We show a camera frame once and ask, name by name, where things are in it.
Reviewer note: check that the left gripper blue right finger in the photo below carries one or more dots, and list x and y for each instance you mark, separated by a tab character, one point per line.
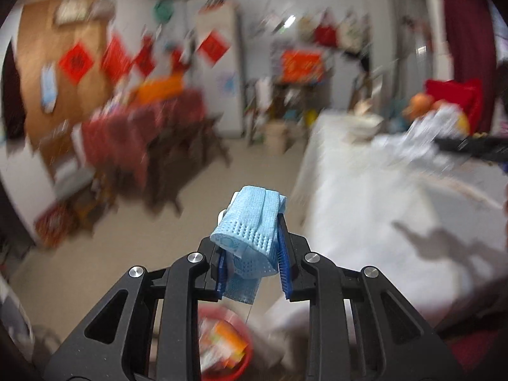
283	257

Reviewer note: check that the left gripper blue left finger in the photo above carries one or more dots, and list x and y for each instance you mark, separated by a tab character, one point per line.
221	271

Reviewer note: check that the blue face mask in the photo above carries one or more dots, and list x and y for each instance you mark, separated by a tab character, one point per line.
248	232

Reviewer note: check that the orange medicine box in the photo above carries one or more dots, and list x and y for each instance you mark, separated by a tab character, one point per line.
220	345

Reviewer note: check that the red trash basket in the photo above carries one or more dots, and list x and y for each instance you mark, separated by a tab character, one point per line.
219	312

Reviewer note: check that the yellow pomelo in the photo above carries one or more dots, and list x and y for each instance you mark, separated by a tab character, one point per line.
462	124

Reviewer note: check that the red cushion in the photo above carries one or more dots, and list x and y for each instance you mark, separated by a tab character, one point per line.
468	96

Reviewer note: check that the beige plastic bucket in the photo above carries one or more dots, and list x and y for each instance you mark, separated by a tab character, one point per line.
276	137

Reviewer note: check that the grey white tablecloth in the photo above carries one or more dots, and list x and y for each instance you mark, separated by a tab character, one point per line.
438	236

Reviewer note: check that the red covered side table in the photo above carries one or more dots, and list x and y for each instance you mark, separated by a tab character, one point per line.
121	138

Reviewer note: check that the white ceramic bowl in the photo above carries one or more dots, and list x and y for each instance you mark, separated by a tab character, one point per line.
365	126

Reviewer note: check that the wooden chair grey seat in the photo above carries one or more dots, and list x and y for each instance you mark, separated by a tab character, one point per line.
73	182

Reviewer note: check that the red carton on floor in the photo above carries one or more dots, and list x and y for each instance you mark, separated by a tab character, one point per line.
56	224

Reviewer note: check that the orange long box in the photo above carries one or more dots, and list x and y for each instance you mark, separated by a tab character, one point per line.
159	90

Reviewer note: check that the red gift box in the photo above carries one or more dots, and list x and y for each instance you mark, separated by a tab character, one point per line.
302	67

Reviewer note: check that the red tote bag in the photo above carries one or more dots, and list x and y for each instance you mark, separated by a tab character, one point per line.
326	33

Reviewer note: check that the red fu paper on fridge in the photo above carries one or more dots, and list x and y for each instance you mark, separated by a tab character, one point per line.
213	47

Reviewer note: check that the white refrigerator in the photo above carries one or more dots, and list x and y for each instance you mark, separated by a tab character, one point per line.
223	85

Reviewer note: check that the red fu paper on door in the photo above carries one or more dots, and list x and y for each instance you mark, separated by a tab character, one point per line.
76	62

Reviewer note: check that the red plastic bag on wall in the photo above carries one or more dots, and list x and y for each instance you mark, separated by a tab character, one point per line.
116	62

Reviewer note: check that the green plate on wall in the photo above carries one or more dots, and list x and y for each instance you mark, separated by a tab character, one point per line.
163	11

